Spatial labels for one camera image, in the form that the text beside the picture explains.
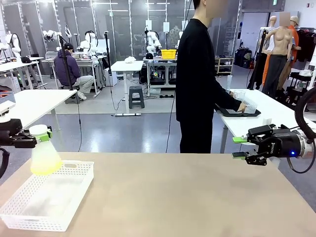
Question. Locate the black plastic tray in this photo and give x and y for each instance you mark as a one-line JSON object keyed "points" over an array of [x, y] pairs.
{"points": [[232, 114]]}

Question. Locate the black light stand pole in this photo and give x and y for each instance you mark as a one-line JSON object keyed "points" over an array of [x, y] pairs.
{"points": [[107, 56]]}

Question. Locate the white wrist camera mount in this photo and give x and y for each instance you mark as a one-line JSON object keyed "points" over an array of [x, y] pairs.
{"points": [[267, 121], [6, 111]]}

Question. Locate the clothes rack with dark garments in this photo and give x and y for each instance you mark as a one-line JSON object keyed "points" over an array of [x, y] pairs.
{"points": [[306, 44]]}

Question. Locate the white crumpled cloth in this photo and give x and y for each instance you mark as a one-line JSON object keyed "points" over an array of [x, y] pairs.
{"points": [[130, 59]]}

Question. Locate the yellow plastic crate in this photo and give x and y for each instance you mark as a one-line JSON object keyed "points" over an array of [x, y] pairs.
{"points": [[169, 54]]}

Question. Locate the person's right hand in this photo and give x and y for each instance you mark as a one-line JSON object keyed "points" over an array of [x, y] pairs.
{"points": [[242, 108]]}

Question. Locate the metal workbench with robot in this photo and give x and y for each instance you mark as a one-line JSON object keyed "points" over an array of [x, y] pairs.
{"points": [[86, 61]]}

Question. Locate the black baseball cap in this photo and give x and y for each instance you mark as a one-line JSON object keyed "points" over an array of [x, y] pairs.
{"points": [[25, 59]]}

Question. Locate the grey plastic stool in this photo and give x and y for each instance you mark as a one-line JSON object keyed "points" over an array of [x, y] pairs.
{"points": [[136, 95]]}

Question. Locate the white table with grey box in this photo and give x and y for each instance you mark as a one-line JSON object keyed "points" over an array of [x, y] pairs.
{"points": [[37, 98]]}

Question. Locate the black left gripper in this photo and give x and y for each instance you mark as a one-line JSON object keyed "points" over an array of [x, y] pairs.
{"points": [[10, 127]]}

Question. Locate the white background desk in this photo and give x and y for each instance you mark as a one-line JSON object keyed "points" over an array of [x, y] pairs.
{"points": [[14, 66]]}

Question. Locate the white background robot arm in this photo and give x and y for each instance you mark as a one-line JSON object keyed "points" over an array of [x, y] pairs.
{"points": [[87, 43], [15, 44], [152, 40]]}

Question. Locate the metal workbench with crate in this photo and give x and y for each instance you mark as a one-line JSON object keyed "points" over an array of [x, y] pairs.
{"points": [[158, 61]]}

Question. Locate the black camera tripod stand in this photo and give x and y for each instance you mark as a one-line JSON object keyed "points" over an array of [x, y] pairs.
{"points": [[66, 64]]}

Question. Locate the black power strip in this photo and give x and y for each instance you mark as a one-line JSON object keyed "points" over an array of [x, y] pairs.
{"points": [[166, 96]]}

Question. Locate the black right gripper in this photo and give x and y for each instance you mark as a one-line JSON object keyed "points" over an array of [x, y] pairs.
{"points": [[284, 145]]}

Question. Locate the large white side table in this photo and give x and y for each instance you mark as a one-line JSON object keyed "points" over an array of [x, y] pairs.
{"points": [[271, 106]]}

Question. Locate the mannequin in orange jacket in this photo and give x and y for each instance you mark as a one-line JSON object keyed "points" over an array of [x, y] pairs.
{"points": [[294, 32]]}

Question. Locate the person's right forearm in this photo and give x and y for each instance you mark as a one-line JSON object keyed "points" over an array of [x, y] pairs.
{"points": [[229, 98]]}

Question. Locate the grey storage box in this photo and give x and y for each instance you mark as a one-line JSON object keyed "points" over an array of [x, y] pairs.
{"points": [[6, 97]]}

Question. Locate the black tripod beside mannequins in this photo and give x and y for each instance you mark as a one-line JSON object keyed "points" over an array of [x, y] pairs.
{"points": [[259, 56]]}

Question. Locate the person in black sweater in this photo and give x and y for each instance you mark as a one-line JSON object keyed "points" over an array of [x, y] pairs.
{"points": [[192, 74]]}

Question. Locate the wooden shoe rack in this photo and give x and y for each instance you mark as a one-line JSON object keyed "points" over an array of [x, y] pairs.
{"points": [[225, 66]]}

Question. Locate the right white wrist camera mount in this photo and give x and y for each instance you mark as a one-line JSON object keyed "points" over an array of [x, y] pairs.
{"points": [[267, 121]]}

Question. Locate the black bags pile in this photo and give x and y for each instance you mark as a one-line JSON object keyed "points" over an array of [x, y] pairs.
{"points": [[243, 58]]}

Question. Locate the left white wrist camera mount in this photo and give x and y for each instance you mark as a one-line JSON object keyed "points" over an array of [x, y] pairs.
{"points": [[6, 111]]}

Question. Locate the person in purple hoodie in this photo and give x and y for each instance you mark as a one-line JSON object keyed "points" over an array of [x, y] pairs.
{"points": [[66, 69]]}

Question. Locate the white mannequin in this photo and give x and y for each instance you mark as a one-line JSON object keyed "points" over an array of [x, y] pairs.
{"points": [[272, 22]]}

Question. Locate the white standing desk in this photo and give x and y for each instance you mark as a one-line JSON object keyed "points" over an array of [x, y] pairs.
{"points": [[127, 66]]}

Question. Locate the translucent plastic conical flask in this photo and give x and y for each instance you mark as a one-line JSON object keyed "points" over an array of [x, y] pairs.
{"points": [[45, 160]]}

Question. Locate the tan mannequin dark trousers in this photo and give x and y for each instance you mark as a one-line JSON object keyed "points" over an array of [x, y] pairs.
{"points": [[280, 37]]}

